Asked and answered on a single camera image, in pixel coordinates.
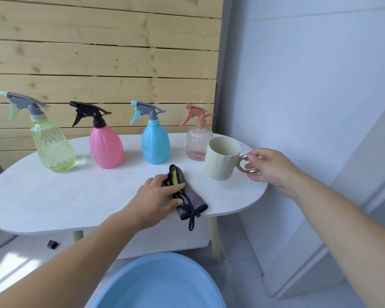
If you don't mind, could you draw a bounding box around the beige cup with metal handle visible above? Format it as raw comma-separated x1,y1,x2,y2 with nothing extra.
204,136,261,181

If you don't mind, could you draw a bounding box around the orange spray head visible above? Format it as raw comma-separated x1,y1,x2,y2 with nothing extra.
180,103,215,129

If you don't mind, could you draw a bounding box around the person's right hand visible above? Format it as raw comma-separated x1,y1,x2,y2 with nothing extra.
243,148,305,199

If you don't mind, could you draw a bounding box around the person's right forearm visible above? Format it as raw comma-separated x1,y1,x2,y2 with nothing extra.
292,173,385,308

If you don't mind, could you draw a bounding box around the green grey spray nozzle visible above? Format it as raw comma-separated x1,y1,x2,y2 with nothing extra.
0,90,50,122

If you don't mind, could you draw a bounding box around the black spray nozzle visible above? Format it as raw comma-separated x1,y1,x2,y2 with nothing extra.
69,101,112,129

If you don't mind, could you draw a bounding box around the blue plastic basin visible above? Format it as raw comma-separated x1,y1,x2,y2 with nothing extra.
84,252,228,308

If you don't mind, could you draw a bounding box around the white oval table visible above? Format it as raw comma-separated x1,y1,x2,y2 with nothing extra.
0,132,269,265

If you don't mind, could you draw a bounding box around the blue grey spray nozzle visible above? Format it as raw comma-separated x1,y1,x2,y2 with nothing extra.
129,100,166,127

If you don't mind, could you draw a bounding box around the person's left hand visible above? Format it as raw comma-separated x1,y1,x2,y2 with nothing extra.
123,174,186,231

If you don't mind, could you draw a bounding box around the green clear spray bottle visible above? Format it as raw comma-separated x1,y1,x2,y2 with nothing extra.
30,117,77,172

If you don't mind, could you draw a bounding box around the pink spray bottle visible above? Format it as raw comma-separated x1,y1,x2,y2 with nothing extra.
89,126,125,169

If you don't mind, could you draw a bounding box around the person's left forearm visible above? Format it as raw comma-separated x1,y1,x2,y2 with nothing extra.
0,210,142,308

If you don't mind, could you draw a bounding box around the grey cloth with black trim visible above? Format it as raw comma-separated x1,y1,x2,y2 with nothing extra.
161,164,209,232

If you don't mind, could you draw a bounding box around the clear ribbed spray bottle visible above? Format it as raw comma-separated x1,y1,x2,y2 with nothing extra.
186,126,214,162

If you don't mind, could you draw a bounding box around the blue spray bottle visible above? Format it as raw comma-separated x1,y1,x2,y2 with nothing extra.
141,123,171,165

